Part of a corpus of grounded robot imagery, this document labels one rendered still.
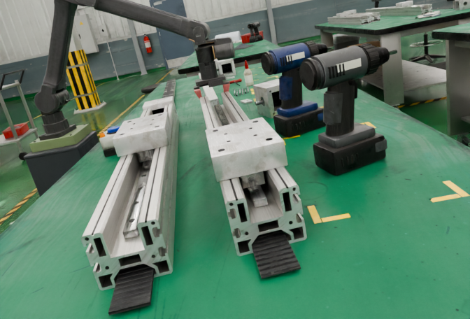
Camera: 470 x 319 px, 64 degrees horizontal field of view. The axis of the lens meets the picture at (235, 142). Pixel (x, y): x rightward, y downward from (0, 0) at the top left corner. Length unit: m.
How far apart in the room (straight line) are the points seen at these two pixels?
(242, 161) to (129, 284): 0.23
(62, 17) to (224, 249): 1.05
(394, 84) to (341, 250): 3.12
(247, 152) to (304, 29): 11.84
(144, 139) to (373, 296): 0.53
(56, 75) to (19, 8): 12.24
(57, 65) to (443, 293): 1.29
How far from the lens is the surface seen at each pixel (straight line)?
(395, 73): 3.58
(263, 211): 0.54
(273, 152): 0.56
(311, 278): 0.49
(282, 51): 0.94
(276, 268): 0.49
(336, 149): 0.71
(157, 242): 0.52
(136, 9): 1.32
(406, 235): 0.55
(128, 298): 0.52
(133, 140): 0.81
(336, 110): 0.71
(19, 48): 13.79
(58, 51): 1.44
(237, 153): 0.55
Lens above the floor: 1.09
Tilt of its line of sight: 18 degrees down
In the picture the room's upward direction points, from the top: 12 degrees counter-clockwise
